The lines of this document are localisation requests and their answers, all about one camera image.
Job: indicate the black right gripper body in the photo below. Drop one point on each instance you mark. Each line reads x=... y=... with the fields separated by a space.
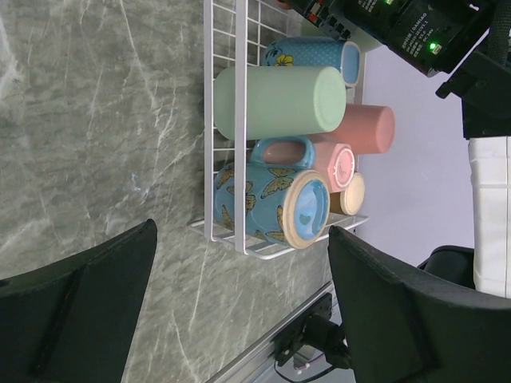
x=432 y=36

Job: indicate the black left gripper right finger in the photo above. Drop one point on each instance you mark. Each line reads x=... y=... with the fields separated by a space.
x=403 y=324

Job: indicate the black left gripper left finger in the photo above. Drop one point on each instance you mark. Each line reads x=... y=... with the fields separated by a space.
x=74 y=320

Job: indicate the blue mug grey interior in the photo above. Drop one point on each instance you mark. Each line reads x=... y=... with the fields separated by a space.
x=316 y=51

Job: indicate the coral pink tumbler cup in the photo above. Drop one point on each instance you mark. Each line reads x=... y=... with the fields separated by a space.
x=368 y=129

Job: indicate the steel and brown cup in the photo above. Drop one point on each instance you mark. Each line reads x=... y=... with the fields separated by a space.
x=350 y=200

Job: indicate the pink faceted mug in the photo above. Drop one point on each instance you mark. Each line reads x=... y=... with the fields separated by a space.
x=335 y=162

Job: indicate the blue butterfly mug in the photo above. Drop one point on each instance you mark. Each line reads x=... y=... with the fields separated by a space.
x=286 y=201

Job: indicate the green tumbler cup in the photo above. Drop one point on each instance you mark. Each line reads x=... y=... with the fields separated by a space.
x=294 y=100

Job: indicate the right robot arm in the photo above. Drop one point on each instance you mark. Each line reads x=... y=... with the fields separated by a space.
x=482 y=82

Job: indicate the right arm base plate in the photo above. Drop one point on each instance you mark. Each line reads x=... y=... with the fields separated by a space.
x=313 y=328

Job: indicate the aluminium rail frame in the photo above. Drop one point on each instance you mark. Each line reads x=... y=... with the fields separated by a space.
x=254 y=362

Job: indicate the white wire dish rack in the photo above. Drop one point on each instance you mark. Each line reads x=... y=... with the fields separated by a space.
x=227 y=150

